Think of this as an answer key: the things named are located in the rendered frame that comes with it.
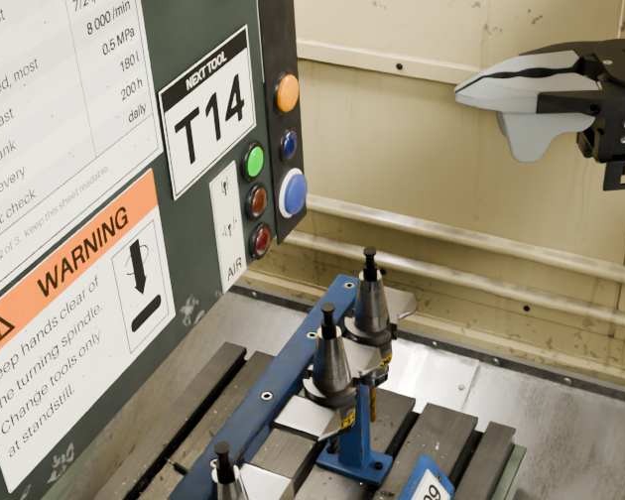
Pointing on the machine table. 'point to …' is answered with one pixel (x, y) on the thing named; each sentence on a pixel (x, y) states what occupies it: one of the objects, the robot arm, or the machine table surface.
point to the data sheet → (57, 122)
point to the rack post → (357, 448)
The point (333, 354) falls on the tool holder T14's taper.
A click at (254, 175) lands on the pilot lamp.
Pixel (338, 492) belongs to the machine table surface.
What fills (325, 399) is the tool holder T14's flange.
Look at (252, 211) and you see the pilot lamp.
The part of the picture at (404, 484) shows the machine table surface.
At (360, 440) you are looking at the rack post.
